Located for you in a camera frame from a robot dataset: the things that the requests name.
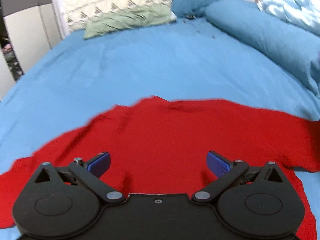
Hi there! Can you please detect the green pillow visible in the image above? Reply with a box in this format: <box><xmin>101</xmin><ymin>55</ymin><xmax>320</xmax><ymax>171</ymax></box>
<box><xmin>83</xmin><ymin>4</ymin><xmax>177</xmax><ymax>40</ymax></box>

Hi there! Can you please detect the blue rolled duvet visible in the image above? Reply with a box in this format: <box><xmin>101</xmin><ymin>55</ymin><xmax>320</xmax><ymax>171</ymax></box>
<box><xmin>204</xmin><ymin>0</ymin><xmax>319</xmax><ymax>95</ymax></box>

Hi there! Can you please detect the dark blue pillow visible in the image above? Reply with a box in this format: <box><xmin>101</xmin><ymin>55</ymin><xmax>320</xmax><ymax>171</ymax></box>
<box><xmin>171</xmin><ymin>0</ymin><xmax>220</xmax><ymax>18</ymax></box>

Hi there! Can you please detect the blue bed sheet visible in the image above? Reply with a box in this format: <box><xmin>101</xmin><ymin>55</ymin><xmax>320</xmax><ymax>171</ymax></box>
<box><xmin>0</xmin><ymin>15</ymin><xmax>320</xmax><ymax>240</ymax></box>

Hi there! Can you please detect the white grey wardrobe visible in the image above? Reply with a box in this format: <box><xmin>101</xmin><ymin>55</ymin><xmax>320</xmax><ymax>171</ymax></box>
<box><xmin>0</xmin><ymin>0</ymin><xmax>63</xmax><ymax>74</ymax></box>

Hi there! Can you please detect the red cloth garment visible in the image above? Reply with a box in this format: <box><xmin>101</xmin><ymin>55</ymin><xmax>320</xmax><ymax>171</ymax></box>
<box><xmin>1</xmin><ymin>97</ymin><xmax>319</xmax><ymax>239</ymax></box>

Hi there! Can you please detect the light blue blanket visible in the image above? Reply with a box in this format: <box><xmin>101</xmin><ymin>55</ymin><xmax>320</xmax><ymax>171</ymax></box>
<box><xmin>257</xmin><ymin>0</ymin><xmax>319</xmax><ymax>36</ymax></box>

